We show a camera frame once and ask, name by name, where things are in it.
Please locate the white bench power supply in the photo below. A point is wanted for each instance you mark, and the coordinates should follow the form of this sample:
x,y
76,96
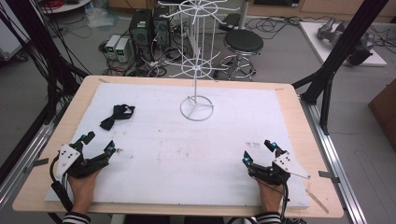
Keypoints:
x,y
111,46
122,50

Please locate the white floor board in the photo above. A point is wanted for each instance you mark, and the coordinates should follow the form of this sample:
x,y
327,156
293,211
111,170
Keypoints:
x,y
314,40

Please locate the grey metal bracket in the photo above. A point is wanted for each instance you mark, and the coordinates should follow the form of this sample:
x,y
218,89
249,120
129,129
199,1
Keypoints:
x,y
329,176
35,164

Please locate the black metal frame stand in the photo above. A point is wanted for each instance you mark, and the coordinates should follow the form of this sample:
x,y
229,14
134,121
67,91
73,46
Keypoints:
x,y
342,46
37,46

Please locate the brown wooden cabinet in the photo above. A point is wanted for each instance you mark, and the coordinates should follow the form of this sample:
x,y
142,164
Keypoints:
x,y
384,115

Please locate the black bow tie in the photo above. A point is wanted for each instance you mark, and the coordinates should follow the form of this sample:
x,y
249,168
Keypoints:
x,y
117,114

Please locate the black round stool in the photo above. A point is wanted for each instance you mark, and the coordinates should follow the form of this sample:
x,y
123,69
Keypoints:
x,y
243,41

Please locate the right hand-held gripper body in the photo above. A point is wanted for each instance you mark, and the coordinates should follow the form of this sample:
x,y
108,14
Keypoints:
x,y
281,165

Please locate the person's left hand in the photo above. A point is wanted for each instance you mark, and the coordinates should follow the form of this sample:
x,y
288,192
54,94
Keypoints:
x,y
82,191

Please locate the white foam mat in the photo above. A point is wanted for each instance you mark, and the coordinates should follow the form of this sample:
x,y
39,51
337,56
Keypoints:
x,y
174,161

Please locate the person's right hand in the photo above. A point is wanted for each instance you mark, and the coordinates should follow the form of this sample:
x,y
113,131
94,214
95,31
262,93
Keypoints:
x,y
270,197

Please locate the clear plastic bag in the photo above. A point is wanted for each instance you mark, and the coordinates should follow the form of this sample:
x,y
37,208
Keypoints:
x,y
99,17

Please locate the white round table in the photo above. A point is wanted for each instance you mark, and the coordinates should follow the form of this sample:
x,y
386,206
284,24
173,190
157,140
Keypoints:
x,y
67,6

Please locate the thin wooden strip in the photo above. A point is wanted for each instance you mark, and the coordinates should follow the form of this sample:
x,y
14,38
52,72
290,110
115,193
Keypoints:
x,y
317,201

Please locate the aluminium rail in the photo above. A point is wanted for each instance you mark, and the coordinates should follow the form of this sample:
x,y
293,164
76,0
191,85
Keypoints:
x,y
334,161
23,165

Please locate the black computer tower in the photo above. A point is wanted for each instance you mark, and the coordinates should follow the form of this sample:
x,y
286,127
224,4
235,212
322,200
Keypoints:
x,y
162,29
140,32

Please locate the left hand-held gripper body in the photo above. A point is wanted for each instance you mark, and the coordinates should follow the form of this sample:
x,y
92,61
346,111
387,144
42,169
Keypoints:
x,y
66,160

